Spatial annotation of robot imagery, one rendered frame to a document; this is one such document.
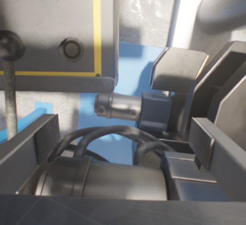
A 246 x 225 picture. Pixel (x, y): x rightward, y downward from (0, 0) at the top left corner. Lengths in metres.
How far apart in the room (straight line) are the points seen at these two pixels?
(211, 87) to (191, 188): 0.14
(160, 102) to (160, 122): 0.08
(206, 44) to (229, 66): 0.83
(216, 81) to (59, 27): 0.27
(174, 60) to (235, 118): 0.47
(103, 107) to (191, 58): 0.37
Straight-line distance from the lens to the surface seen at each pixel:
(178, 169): 0.29
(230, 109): 0.22
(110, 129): 0.47
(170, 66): 0.67
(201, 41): 1.11
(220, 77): 0.29
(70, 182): 0.27
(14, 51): 0.23
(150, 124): 0.68
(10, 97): 0.25
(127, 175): 0.28
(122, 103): 0.68
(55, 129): 0.17
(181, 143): 0.68
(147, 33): 1.19
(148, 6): 1.21
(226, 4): 0.83
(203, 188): 0.27
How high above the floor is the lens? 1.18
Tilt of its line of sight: 74 degrees down
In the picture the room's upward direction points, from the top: 174 degrees counter-clockwise
